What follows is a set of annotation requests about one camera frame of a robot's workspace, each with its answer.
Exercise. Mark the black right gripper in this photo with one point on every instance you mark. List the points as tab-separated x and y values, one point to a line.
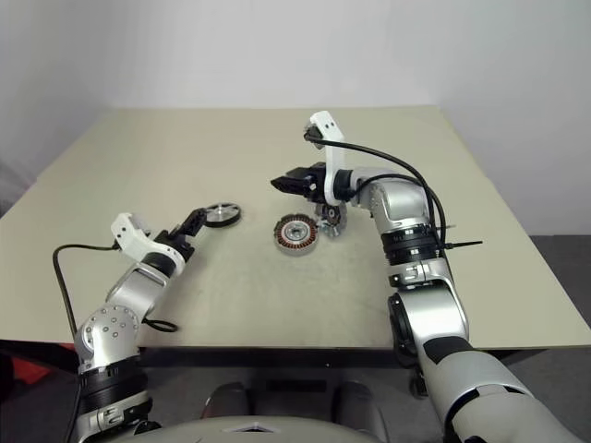
316	189

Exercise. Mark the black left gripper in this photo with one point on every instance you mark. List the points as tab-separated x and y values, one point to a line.
177	244

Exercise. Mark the black spoked rotor wheel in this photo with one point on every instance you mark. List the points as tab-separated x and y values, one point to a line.
223	215

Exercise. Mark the silver motor housing copper windings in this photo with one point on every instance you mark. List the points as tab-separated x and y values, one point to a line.
295	234

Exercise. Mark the silver finned motor lid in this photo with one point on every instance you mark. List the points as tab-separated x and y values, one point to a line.
333	222

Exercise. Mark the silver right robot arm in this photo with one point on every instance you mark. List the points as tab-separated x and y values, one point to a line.
429	314

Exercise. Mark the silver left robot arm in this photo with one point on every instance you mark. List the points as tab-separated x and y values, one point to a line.
115	323

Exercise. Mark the dark rounded shape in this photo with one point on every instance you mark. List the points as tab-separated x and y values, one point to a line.
228	399

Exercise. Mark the grey robot torso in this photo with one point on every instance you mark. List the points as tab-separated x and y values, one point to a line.
231	434

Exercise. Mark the red object under table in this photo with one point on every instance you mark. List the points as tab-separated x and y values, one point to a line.
32	367

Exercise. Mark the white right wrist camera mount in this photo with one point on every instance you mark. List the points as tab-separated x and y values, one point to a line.
333	157

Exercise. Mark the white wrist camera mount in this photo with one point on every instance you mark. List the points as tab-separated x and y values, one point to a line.
134	240
333	157

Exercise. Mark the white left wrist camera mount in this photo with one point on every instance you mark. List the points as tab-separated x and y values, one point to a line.
134	240

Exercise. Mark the black table frame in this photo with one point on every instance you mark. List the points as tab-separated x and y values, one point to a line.
277	357

